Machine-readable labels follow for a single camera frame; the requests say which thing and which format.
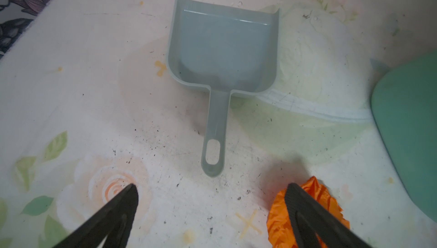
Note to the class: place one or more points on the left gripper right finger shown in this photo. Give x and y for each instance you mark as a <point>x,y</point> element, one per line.
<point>310,221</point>

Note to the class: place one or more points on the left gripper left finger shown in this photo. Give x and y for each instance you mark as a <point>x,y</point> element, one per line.
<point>110,226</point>

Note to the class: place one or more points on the grey-blue dustpan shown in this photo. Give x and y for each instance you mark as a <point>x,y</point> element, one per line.
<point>226,52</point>

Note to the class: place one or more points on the small orange crumpled paper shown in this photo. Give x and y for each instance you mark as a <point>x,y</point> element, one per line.
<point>278,223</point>

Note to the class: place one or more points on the green trash bin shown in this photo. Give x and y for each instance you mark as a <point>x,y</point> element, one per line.
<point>404,107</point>

